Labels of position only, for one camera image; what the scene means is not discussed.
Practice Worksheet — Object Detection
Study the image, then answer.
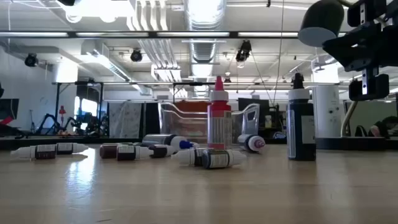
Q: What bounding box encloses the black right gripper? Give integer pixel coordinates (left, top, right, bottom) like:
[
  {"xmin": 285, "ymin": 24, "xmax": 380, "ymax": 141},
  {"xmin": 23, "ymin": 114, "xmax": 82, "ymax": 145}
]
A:
[{"xmin": 322, "ymin": 0, "xmax": 398, "ymax": 101}]

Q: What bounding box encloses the large black food coloring bottle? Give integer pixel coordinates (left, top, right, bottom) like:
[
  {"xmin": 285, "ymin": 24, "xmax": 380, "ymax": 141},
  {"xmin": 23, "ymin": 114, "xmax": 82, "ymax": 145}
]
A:
[{"xmin": 285, "ymin": 72, "xmax": 317, "ymax": 162}]

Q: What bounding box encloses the large purple food coloring bottle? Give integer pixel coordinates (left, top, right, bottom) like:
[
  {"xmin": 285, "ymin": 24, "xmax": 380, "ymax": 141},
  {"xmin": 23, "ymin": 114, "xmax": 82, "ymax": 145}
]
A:
[{"xmin": 238, "ymin": 133, "xmax": 267, "ymax": 153}]

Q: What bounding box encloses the small dark food coloring bottle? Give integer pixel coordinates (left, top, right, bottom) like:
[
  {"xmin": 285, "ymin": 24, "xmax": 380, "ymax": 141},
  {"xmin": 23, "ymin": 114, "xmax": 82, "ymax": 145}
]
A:
[
  {"xmin": 55, "ymin": 142, "xmax": 90, "ymax": 156},
  {"xmin": 170, "ymin": 147, "xmax": 206, "ymax": 167}
]

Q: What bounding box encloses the small maroon food coloring bottle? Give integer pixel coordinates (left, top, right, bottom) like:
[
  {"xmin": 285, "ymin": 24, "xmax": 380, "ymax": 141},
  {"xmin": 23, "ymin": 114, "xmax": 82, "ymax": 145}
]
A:
[
  {"xmin": 99, "ymin": 143, "xmax": 119, "ymax": 159},
  {"xmin": 10, "ymin": 144, "xmax": 57, "ymax": 161}
]

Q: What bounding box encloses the large red food coloring bottle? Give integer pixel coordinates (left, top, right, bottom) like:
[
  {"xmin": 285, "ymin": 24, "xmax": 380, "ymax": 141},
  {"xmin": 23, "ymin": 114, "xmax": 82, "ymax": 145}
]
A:
[{"xmin": 207, "ymin": 75, "xmax": 233, "ymax": 151}]

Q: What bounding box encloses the small olive food coloring bottle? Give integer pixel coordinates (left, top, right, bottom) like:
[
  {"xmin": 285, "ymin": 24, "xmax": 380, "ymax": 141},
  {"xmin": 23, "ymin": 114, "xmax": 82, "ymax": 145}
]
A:
[{"xmin": 116, "ymin": 144, "xmax": 155, "ymax": 162}]

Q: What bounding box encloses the large blue food coloring bottle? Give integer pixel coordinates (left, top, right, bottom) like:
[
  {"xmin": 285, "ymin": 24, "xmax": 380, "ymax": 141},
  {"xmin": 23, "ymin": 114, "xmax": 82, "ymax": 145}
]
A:
[{"xmin": 141, "ymin": 133, "xmax": 195, "ymax": 151}]

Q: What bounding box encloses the clear plastic bin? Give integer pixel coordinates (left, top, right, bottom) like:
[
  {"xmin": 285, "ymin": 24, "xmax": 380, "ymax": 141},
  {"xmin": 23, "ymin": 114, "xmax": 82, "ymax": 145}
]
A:
[{"xmin": 159, "ymin": 101, "xmax": 261, "ymax": 144}]

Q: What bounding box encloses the small green food coloring bottle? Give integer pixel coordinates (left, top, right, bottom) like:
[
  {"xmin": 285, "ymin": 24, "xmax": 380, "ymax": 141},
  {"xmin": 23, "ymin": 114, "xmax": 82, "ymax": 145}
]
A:
[{"xmin": 201, "ymin": 148, "xmax": 248, "ymax": 170}]

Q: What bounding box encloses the white round column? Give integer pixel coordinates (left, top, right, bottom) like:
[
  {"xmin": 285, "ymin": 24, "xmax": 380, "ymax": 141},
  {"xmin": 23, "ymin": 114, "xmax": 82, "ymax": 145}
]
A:
[{"xmin": 312, "ymin": 63, "xmax": 342, "ymax": 138}]

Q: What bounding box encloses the black ceiling spotlight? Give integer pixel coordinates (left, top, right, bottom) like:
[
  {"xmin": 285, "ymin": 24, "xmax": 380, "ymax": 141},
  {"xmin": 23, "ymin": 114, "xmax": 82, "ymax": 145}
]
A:
[
  {"xmin": 24, "ymin": 52, "xmax": 40, "ymax": 68},
  {"xmin": 129, "ymin": 49, "xmax": 144, "ymax": 63},
  {"xmin": 235, "ymin": 39, "xmax": 252, "ymax": 63}
]

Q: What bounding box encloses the person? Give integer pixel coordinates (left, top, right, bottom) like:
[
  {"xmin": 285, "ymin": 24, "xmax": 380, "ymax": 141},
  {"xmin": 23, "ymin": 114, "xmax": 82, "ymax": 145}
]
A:
[{"xmin": 369, "ymin": 115, "xmax": 398, "ymax": 138}]

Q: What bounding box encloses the black office chair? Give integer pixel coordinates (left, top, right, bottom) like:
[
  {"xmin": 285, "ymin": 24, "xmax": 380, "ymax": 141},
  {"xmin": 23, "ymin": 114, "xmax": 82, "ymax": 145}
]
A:
[{"xmin": 354, "ymin": 124, "xmax": 370, "ymax": 138}]

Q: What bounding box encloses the small red background object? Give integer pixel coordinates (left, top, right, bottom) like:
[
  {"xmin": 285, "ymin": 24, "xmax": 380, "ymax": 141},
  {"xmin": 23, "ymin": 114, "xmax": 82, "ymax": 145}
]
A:
[{"xmin": 58, "ymin": 105, "xmax": 67, "ymax": 125}]

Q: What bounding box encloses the black background screen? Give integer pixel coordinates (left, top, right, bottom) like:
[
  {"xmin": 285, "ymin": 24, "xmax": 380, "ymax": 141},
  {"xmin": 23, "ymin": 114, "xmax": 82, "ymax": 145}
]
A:
[{"xmin": 238, "ymin": 98, "xmax": 270, "ymax": 125}]

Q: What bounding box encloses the white patterned panel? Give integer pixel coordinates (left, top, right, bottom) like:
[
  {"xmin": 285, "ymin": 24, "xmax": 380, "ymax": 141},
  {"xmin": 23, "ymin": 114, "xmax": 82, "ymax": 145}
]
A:
[{"xmin": 108, "ymin": 101, "xmax": 143, "ymax": 139}]

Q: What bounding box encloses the black panel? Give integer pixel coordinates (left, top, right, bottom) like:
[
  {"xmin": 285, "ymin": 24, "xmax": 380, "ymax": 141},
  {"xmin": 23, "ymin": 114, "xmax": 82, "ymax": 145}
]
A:
[{"xmin": 144, "ymin": 102, "xmax": 162, "ymax": 138}]

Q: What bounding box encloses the thin hanging cable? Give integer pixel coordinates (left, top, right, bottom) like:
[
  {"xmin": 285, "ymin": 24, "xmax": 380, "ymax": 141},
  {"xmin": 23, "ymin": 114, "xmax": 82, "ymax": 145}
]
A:
[{"xmin": 272, "ymin": 0, "xmax": 285, "ymax": 106}]

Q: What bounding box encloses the horizontal background metal rail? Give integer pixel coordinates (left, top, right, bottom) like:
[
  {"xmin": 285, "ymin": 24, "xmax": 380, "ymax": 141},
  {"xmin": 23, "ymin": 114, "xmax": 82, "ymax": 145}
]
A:
[{"xmin": 52, "ymin": 81, "xmax": 398, "ymax": 86}]

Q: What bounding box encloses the black metal background frame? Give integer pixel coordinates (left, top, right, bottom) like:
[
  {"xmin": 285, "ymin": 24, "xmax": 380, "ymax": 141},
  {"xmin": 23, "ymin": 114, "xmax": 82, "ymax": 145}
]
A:
[{"xmin": 52, "ymin": 81, "xmax": 105, "ymax": 138}]

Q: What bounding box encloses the dark wall monitor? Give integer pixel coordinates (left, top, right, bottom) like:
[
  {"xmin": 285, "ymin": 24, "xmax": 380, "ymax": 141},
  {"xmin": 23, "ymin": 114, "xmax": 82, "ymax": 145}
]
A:
[{"xmin": 0, "ymin": 98, "xmax": 20, "ymax": 121}]

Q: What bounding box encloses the black overhead frame bar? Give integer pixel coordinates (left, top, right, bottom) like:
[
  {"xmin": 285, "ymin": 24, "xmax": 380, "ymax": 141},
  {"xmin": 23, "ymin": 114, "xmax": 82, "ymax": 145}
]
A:
[{"xmin": 0, "ymin": 30, "xmax": 349, "ymax": 39}]

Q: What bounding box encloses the black table edge rail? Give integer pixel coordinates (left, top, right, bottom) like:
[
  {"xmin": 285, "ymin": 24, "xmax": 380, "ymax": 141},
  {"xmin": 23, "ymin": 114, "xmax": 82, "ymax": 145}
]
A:
[{"xmin": 0, "ymin": 138, "xmax": 398, "ymax": 151}]

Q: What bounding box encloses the silver ceiling duct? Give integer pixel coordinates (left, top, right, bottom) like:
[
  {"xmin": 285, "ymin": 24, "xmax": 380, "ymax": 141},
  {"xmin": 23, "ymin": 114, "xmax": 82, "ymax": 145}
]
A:
[{"xmin": 183, "ymin": 0, "xmax": 228, "ymax": 97}]

